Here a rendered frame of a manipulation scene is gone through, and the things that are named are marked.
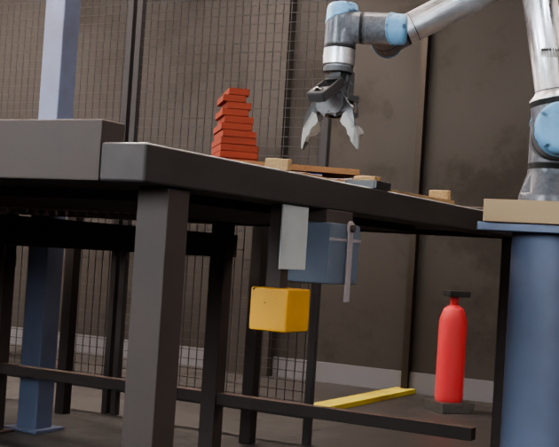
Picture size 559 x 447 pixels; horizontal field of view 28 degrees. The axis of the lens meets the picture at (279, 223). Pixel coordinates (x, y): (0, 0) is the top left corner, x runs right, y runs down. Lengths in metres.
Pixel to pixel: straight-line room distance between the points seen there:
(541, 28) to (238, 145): 1.31
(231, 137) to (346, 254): 1.45
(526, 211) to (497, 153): 3.88
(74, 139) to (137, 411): 0.43
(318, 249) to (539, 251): 0.69
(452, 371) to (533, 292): 3.22
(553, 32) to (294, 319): 0.98
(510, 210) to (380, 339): 4.13
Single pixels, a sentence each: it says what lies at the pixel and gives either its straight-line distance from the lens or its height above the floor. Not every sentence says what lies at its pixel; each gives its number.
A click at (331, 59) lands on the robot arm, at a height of 1.23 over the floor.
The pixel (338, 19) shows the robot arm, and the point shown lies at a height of 1.32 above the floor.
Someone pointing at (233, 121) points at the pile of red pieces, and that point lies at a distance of 3.62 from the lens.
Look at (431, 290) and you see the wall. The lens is 6.58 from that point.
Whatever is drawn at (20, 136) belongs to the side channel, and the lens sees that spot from 1.82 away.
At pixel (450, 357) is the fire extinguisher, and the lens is 5.86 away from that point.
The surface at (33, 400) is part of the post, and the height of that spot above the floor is 0.12.
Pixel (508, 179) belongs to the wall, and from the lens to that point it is 6.46.
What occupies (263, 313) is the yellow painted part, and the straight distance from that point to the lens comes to 2.04.
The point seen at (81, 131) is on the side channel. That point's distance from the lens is 1.74.
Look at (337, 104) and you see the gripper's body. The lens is 2.62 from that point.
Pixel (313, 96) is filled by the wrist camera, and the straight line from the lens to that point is 2.57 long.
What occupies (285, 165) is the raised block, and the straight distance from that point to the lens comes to 2.33.
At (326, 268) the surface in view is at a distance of 2.16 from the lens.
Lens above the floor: 0.76
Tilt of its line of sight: 2 degrees up
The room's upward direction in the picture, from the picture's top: 4 degrees clockwise
